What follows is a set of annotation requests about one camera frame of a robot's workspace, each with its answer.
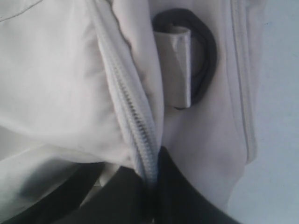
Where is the cream duffel bag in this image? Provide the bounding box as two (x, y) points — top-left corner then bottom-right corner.
(0, 0), (266, 224)

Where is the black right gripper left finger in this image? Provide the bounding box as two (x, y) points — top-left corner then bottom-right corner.
(6, 163), (146, 224)

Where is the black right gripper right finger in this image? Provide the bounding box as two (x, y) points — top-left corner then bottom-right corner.
(155, 147), (230, 224)

